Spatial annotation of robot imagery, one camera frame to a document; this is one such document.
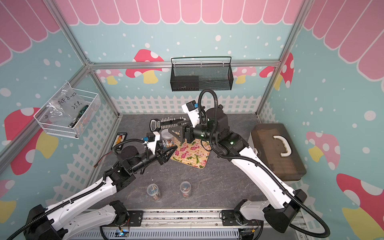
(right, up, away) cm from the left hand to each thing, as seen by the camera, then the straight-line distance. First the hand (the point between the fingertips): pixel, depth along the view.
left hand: (174, 146), depth 69 cm
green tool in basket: (-47, +15, +4) cm, 50 cm away
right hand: (+1, +8, -10) cm, 13 cm away
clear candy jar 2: (+4, -24, +10) cm, 27 cm away
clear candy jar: (-12, -23, +7) cm, 27 cm away
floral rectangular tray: (+10, -9, +28) cm, 31 cm away
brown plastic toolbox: (+55, -4, +15) cm, 57 cm away
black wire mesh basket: (+20, +41, +25) cm, 52 cm away
